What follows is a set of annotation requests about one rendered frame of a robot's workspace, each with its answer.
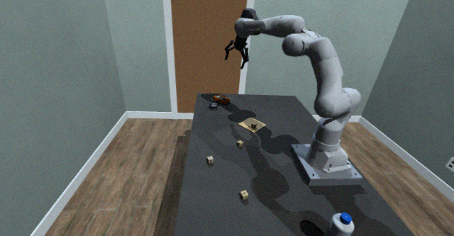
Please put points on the orange digital multimeter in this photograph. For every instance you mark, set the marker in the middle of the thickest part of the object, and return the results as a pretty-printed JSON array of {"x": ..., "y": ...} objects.
[{"x": 221, "y": 99}]

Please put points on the beige mat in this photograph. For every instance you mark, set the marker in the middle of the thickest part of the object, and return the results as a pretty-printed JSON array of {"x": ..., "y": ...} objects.
[{"x": 247, "y": 124}]

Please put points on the grey bottle with blue cap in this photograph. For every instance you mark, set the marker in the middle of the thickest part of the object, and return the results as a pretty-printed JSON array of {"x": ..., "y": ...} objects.
[{"x": 340, "y": 225}]

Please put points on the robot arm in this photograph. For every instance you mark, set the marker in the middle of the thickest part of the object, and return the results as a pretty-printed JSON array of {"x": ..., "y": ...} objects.
[{"x": 333, "y": 104}]

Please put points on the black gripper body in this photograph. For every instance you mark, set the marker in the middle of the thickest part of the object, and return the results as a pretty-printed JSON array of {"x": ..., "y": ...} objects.
[{"x": 240, "y": 41}]

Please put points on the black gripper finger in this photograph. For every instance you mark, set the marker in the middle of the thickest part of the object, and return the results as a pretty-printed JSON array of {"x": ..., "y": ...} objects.
[
  {"x": 227, "y": 49},
  {"x": 244, "y": 55}
]

